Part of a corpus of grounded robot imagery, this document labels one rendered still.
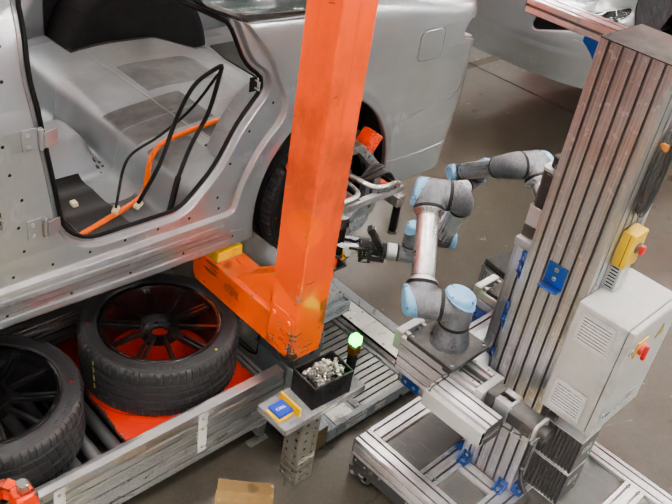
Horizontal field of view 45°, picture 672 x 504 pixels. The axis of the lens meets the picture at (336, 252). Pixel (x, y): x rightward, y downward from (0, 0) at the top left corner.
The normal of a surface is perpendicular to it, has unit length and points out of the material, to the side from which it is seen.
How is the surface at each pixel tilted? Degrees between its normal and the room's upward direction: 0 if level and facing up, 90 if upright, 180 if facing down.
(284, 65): 90
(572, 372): 90
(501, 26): 89
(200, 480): 0
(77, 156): 54
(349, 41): 90
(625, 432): 0
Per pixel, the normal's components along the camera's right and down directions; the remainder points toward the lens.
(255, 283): -0.72, 0.31
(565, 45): -0.30, 0.50
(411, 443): 0.14, -0.81
